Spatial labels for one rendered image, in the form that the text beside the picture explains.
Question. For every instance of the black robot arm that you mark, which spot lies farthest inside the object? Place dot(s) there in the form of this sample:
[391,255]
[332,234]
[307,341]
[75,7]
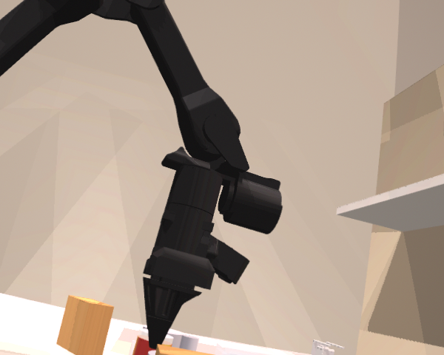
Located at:
[209,128]

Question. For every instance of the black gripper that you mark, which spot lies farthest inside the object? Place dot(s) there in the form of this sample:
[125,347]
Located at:
[174,268]

